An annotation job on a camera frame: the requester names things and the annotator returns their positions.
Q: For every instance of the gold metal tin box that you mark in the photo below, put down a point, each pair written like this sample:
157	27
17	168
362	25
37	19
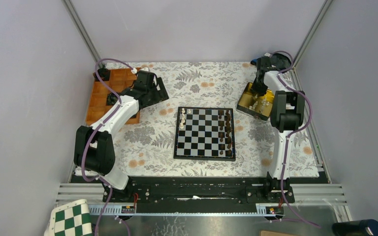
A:
255	106

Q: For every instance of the dark rolled cloth in tray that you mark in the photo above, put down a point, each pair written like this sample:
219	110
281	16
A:
111	99

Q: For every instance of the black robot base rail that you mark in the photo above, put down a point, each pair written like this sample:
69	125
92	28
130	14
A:
200	194

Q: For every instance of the blue black cloth bundle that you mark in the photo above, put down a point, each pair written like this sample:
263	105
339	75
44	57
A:
274	62

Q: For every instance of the black white chess board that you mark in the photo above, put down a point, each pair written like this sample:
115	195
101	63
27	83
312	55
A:
199	139

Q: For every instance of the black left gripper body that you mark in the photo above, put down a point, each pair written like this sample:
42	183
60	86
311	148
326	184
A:
150	92

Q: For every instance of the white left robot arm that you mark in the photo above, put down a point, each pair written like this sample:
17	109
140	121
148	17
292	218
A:
94	149

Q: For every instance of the dark rolled cloth corner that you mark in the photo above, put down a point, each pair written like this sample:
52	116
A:
103	73

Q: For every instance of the floral white table mat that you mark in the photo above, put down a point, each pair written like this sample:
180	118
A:
144	146

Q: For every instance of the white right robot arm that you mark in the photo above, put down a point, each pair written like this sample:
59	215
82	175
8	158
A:
287	112

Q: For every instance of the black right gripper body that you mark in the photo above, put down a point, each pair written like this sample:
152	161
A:
259	88

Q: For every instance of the dark chess pieces row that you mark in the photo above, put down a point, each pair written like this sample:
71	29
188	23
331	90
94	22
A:
225	133

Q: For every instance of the dark cylinder bottle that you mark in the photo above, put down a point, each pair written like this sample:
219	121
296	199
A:
367	227

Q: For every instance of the green white rolled chess mat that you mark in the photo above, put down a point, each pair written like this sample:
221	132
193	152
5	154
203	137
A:
71	219

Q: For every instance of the orange wooden divided tray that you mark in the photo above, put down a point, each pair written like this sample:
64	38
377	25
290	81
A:
102	94

